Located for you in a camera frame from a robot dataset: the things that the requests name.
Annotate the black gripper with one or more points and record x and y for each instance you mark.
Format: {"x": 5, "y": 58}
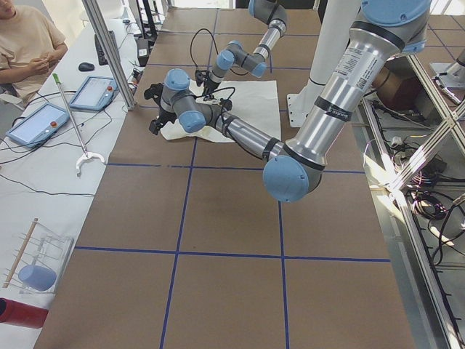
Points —
{"x": 210, "y": 86}
{"x": 163, "y": 115}

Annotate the cream long-sleeve cat shirt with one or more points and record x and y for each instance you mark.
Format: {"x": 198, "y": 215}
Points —
{"x": 255, "y": 102}

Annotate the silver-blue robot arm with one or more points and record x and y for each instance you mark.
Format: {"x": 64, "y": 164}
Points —
{"x": 274, "y": 16}
{"x": 293, "y": 168}

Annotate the far blue teach pendant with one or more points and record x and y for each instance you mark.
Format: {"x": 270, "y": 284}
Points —
{"x": 94, "y": 94}

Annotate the blue teach pendant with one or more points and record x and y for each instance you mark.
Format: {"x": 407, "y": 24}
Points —
{"x": 39, "y": 126}
{"x": 94, "y": 94}

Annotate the white reacher grabber stick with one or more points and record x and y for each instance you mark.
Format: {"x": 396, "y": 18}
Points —
{"x": 87, "y": 155}

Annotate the black device white label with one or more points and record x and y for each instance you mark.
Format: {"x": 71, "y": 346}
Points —
{"x": 143, "y": 51}

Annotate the black keyboard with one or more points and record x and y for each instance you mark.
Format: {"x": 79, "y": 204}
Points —
{"x": 102, "y": 60}

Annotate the black computer mouse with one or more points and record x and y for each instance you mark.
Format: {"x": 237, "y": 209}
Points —
{"x": 85, "y": 67}

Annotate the near blue teach pendant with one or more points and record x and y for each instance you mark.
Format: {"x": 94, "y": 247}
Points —
{"x": 39, "y": 126}

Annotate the seated person beige shirt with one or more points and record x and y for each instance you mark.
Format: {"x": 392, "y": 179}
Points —
{"x": 31, "y": 46}

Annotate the clear acrylic rack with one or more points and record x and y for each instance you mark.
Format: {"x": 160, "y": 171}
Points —
{"x": 45, "y": 248}

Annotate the wooden dowel stick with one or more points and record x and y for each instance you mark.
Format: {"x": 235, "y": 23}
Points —
{"x": 20, "y": 253}

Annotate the brown cardboard box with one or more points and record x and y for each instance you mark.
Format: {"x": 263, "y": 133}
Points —
{"x": 394, "y": 91}

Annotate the light blue cup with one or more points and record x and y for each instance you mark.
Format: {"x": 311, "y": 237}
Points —
{"x": 37, "y": 277}

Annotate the red cylinder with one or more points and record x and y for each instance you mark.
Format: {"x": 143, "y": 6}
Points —
{"x": 21, "y": 314}

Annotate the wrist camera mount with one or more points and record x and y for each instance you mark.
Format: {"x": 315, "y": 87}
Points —
{"x": 154, "y": 92}
{"x": 201, "y": 76}

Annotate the aluminium frame post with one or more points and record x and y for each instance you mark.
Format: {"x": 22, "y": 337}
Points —
{"x": 101, "y": 30}

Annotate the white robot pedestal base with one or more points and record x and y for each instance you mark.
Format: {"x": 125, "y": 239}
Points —
{"x": 337, "y": 16}

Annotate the aluminium frame truss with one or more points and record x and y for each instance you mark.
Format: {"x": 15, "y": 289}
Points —
{"x": 414, "y": 160}

